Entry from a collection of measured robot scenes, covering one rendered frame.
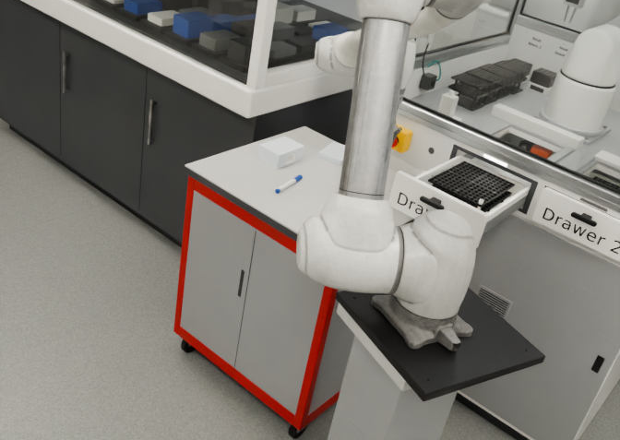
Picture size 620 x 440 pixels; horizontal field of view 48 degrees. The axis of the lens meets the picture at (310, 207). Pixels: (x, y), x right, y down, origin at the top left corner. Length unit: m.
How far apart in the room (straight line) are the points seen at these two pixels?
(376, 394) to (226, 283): 0.72
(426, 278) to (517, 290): 0.84
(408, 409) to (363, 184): 0.56
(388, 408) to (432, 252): 0.41
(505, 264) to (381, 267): 0.88
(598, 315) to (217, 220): 1.18
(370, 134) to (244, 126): 1.15
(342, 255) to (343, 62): 0.69
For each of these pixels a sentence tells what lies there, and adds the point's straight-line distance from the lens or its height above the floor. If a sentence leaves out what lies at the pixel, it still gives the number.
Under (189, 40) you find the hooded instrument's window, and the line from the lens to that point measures 2.61.
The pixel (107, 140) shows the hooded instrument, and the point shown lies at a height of 0.33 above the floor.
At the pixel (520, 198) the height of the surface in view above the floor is 0.88.
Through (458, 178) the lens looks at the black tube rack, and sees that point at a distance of 2.12.
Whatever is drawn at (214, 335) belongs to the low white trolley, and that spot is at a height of 0.20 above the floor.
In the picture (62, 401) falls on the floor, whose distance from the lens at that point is 2.46.
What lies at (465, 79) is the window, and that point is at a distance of 2.23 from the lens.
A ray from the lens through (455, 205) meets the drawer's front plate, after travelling 1.92.
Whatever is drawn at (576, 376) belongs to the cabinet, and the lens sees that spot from 2.39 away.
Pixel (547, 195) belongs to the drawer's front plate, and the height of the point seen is 0.91.
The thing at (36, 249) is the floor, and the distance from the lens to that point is 3.12.
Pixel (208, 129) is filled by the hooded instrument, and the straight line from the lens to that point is 2.71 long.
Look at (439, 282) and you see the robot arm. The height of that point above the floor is 0.94.
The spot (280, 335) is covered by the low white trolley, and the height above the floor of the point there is 0.39.
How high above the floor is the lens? 1.77
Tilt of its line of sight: 30 degrees down
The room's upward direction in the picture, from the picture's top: 11 degrees clockwise
